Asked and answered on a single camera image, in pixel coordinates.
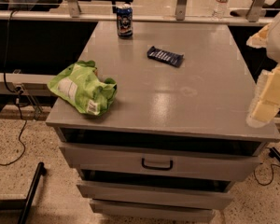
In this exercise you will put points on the blue soda can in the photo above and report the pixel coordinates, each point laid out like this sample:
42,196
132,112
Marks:
124,14

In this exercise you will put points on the green rice chip bag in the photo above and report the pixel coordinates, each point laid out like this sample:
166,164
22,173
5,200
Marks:
79,85

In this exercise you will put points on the black metal leg left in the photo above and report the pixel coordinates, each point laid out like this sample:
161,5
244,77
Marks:
40,171

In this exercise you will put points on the clear plastic water bottle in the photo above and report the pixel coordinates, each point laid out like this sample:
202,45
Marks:
219,9

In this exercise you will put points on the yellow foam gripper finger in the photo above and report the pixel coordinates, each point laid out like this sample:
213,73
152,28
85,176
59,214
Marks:
259,39
266,102

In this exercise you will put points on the black drawer handle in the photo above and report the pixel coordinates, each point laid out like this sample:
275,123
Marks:
157,166

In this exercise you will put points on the grey drawer cabinet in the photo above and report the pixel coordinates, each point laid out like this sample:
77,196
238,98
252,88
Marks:
194,115

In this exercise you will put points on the dark blue snack bar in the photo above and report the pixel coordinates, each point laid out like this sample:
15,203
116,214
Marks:
164,56

